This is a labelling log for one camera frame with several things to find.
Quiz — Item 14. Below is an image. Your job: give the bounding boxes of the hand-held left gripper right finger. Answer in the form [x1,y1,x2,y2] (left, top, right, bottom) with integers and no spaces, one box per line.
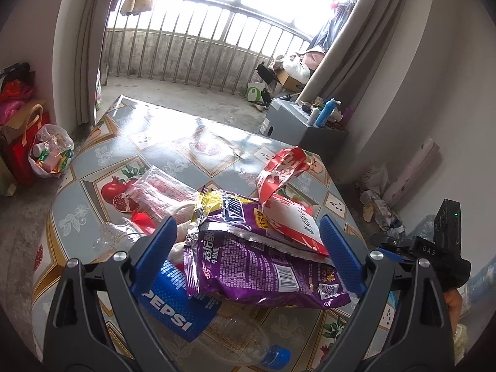
[319,214,455,372]

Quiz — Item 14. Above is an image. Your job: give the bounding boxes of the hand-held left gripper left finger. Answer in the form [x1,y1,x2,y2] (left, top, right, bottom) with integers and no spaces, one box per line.
[42,215,178,372]

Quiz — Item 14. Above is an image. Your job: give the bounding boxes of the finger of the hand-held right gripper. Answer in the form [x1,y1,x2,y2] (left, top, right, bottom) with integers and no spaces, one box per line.
[371,232,416,263]

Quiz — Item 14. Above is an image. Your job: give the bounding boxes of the red snack bag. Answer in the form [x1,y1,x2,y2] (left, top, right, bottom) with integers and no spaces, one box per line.
[257,146,331,257]

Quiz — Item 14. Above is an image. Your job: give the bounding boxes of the purple snack bag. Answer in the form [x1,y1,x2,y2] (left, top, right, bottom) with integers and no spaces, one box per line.
[183,188,352,311]

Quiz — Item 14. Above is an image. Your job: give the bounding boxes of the blue label plastic bottle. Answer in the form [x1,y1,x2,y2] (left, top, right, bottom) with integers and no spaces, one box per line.
[130,258,292,370]

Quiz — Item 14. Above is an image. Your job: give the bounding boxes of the person's right hand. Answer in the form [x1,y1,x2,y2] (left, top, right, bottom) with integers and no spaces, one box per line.
[443,289,464,328]

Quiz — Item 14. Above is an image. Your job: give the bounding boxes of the red wrapper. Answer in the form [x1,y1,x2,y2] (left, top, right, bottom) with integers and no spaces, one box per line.
[131,211,158,235]

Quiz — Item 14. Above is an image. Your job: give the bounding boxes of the white crumpled tissue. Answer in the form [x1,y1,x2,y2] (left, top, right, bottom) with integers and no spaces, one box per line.
[166,205,199,266]

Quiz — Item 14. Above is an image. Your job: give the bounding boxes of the clear printed plastic bag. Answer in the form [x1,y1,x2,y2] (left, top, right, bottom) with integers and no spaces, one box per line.
[126,165,199,222]

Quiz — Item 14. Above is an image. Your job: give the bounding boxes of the yellow noodle packet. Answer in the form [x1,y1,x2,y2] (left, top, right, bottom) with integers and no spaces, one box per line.
[186,188,220,246]

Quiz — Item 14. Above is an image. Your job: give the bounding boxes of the white plastic bag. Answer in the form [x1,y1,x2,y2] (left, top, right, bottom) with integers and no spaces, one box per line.
[356,163,390,192]

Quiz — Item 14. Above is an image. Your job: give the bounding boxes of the pink flowered roll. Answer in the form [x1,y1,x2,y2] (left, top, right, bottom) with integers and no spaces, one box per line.
[382,137,443,204]

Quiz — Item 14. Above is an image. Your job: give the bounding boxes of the fruit print tablecloth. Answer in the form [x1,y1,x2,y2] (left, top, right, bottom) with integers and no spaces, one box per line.
[31,94,370,372]

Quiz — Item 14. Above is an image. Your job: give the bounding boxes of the grey cabinet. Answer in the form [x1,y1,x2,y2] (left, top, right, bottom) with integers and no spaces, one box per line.
[261,98,349,160]

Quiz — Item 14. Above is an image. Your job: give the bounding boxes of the plastic bag of packets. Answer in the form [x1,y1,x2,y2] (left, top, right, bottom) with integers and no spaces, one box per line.
[29,124,75,179]

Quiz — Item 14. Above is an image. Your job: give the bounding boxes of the red gift bag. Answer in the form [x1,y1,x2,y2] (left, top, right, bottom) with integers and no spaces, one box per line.
[0,100,52,187]

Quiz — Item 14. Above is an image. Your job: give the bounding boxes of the cardboard box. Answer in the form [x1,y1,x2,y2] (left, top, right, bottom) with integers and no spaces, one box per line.
[278,68,311,92]

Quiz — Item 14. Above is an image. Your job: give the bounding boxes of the white green bag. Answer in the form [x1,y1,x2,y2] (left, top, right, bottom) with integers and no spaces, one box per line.
[247,81,269,104]

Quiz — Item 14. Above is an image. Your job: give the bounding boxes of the black bag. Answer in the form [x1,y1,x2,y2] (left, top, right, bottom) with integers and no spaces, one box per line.
[255,64,277,86]

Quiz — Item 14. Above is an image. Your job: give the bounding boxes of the metal balcony railing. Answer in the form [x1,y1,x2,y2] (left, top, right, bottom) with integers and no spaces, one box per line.
[101,0,315,97]

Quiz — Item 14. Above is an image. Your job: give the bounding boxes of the grey curtain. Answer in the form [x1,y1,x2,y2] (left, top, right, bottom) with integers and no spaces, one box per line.
[298,0,412,106]
[58,0,117,125]

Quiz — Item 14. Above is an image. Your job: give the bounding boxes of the blue hanging garment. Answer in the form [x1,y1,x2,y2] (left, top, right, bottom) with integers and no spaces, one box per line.
[309,0,354,54]

